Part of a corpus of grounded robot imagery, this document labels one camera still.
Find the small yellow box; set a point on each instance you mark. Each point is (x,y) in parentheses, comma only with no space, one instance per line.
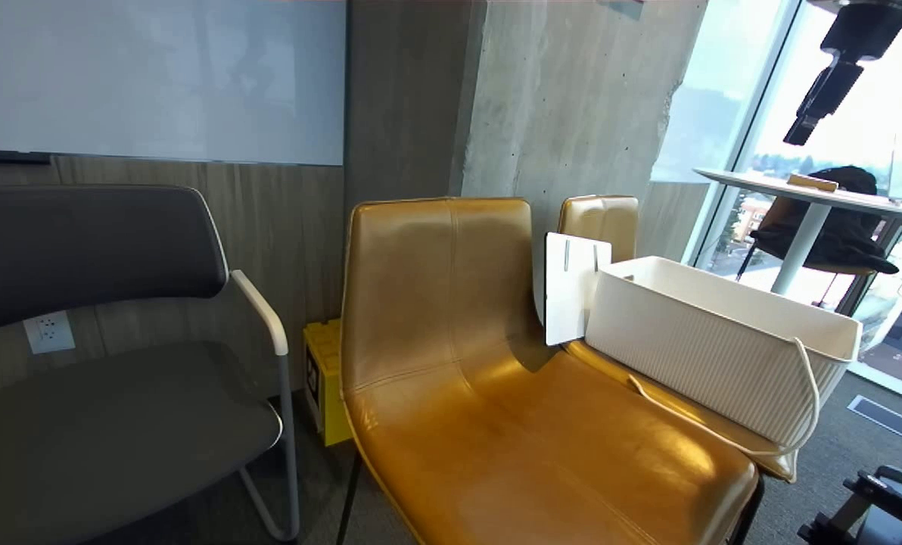
(324,384)

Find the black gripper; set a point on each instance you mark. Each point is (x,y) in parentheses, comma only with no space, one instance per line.
(869,32)

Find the wall whiteboard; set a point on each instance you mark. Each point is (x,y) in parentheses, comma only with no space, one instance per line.
(157,81)

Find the floor vent grille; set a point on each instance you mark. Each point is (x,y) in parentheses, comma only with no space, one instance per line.
(894,422)

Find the black metal equipment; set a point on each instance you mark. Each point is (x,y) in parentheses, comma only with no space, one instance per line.
(875,509)

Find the black jacket draped chair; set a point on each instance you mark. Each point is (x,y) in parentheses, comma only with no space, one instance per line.
(849,245)

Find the black whiteboard eraser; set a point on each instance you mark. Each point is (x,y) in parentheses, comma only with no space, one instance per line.
(7,160)

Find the white storage box lid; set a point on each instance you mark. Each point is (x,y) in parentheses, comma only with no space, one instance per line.
(570,293)

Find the grey armchair with white frame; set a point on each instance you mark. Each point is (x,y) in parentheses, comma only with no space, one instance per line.
(90,435)

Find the white plastic storage box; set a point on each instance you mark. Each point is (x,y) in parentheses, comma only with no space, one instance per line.
(704,354)

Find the mustard leather chair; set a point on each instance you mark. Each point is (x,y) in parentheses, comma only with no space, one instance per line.
(452,405)

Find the white wall outlet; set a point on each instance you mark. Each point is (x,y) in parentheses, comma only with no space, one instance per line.
(49,332)

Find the small brown box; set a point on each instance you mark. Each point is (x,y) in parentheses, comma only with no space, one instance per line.
(812,182)

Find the round white table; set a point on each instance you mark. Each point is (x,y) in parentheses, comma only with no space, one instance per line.
(743,182)

